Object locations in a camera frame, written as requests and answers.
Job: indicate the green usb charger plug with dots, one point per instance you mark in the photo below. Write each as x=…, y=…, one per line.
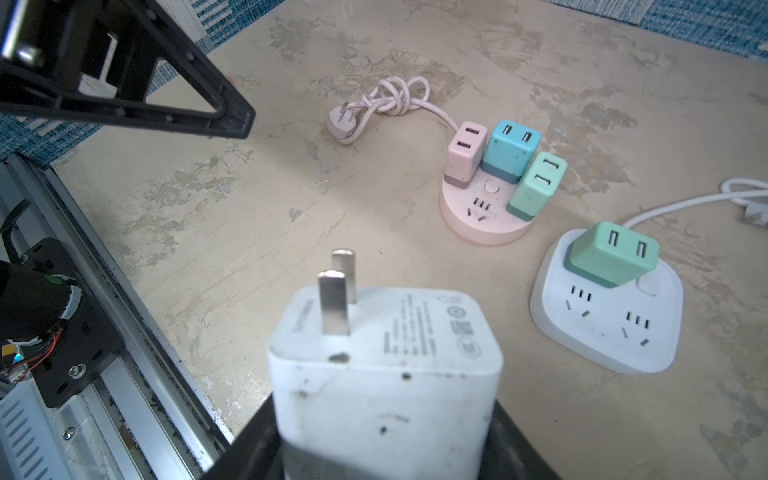
x=537, y=186

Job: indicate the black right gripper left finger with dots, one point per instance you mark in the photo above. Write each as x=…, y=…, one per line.
x=256, y=452

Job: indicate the white square power strip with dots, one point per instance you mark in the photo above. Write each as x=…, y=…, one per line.
x=632, y=329

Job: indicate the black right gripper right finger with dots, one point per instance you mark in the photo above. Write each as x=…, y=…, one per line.
x=508, y=453

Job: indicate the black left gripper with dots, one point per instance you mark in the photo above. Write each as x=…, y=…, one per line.
x=94, y=61

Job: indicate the pink round power strip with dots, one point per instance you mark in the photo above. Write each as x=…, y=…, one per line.
x=478, y=213

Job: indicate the pink usb charger plug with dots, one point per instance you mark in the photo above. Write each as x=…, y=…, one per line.
x=464, y=153

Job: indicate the teal usb charger plug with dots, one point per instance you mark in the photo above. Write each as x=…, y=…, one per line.
x=510, y=150

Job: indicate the white usb charger plug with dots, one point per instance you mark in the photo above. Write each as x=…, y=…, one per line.
x=382, y=382

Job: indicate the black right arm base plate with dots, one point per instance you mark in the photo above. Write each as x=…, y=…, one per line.
x=48, y=310

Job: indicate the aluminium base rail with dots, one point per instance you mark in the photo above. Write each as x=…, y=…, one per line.
x=112, y=400

